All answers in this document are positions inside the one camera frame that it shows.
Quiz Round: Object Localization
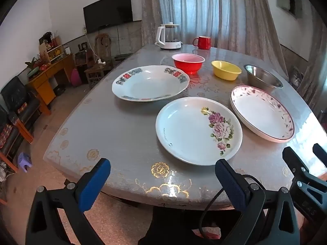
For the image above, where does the wooden chair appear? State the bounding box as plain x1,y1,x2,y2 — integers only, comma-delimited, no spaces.
84,33,114,85

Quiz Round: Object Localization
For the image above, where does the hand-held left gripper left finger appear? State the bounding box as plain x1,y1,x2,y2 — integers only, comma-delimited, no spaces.
26,158,111,245

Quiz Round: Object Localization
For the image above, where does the grey gold floral tablecloth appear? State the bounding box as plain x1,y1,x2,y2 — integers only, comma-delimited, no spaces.
43,44,327,207

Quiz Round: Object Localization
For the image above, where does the pink bag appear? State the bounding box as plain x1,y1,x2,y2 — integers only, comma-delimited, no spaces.
70,68,82,86

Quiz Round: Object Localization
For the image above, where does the yellow plastic bowl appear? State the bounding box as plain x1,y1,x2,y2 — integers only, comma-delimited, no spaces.
211,60,242,81

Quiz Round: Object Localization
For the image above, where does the wooden desktop shelf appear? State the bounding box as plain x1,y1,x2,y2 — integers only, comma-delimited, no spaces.
38,36,65,65

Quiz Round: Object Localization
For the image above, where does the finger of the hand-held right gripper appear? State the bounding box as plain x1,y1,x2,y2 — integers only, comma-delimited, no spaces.
282,146,327,185
313,143,327,165

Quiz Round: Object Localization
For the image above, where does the wooden shelf cabinet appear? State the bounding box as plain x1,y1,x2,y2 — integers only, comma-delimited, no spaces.
27,53,77,115

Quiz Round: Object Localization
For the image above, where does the grey wall electrical panel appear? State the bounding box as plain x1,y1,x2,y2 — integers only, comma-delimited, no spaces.
275,0,303,19

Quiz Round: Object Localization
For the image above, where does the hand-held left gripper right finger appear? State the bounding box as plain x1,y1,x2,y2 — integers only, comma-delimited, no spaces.
215,159,300,245

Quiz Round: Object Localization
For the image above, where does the red plastic bowl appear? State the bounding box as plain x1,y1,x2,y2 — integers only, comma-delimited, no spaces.
171,53,205,75

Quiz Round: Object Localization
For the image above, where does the white plate rose print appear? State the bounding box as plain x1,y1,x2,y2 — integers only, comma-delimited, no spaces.
155,97,243,166

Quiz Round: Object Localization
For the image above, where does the purple plastic stool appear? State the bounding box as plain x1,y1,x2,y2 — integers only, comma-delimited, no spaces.
17,152,32,173

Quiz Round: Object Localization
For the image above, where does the person's dark clothing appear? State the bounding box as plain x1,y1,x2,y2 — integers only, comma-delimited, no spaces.
138,205,230,245

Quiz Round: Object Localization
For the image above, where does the white glass electric kettle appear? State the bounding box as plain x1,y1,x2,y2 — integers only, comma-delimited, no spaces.
155,22,182,51

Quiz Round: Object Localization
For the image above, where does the beige sheer window curtain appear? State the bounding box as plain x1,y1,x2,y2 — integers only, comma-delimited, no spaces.
140,0,289,78

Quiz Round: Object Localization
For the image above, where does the black cable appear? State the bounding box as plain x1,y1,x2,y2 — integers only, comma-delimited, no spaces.
199,175,263,241

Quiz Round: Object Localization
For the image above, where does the stainless steel bowl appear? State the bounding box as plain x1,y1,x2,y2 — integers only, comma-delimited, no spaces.
243,64,284,92

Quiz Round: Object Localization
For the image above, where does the white plate pink rim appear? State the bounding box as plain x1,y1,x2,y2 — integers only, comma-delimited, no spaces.
230,85,295,143

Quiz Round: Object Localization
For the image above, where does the red mug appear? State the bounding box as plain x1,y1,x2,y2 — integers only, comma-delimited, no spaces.
192,36,212,50

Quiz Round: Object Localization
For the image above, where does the black flat television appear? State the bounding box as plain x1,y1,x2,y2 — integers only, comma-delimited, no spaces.
83,0,134,34

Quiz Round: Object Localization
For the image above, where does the beige side curtain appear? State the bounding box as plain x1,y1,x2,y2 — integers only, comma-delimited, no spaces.
296,5,327,113

